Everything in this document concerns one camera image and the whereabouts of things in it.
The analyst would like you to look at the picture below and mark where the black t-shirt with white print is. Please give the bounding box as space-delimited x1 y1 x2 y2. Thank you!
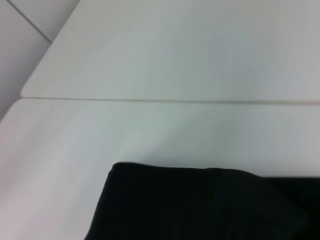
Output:
83 161 320 240

